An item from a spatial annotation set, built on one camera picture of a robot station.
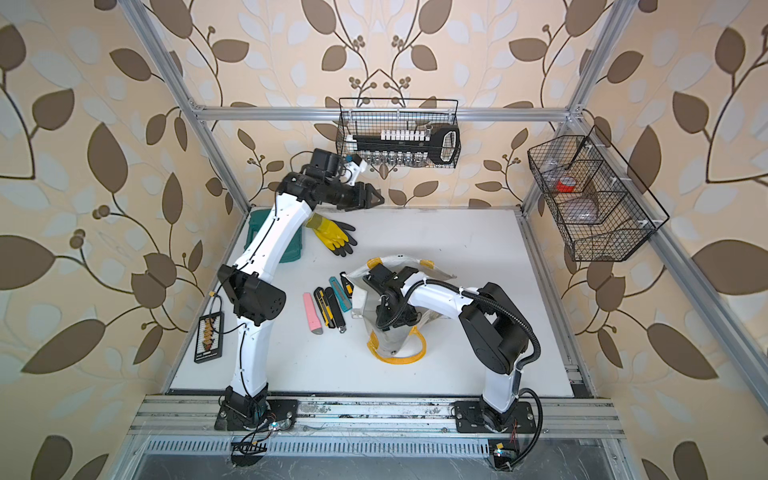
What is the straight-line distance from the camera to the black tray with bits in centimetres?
Result: 85

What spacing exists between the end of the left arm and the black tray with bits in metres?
0.54

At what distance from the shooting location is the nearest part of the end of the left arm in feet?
2.03
